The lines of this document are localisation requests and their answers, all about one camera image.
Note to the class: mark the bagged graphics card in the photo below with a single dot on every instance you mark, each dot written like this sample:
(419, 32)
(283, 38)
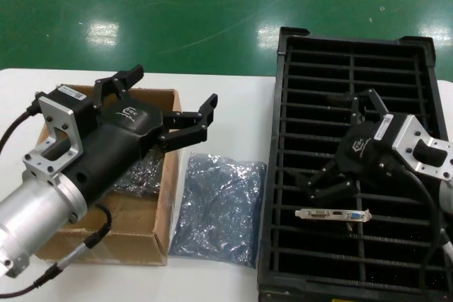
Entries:
(141, 178)

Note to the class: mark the graphics card with metal bracket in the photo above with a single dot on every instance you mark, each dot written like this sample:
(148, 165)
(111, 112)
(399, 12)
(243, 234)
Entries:
(318, 214)

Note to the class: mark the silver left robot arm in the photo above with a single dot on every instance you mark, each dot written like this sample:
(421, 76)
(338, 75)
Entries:
(32, 217)

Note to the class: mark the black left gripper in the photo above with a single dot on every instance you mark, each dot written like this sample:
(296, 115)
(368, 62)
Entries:
(120, 139)

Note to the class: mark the brown cardboard box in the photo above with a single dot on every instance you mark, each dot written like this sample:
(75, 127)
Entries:
(141, 238)

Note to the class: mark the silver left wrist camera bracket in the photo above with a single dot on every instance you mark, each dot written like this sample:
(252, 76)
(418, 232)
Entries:
(60, 128)

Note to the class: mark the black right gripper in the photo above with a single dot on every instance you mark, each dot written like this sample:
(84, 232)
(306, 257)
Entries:
(364, 157)

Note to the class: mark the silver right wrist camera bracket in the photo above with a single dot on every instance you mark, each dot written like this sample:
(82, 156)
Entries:
(414, 139)

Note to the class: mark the silver antistatic bag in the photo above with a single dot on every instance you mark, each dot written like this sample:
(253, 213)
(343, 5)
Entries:
(219, 210)

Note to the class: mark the black slotted plastic container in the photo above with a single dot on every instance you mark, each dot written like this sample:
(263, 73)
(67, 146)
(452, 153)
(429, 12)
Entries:
(318, 104)

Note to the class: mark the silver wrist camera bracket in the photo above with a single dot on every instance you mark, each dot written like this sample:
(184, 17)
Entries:
(60, 128)
(414, 139)

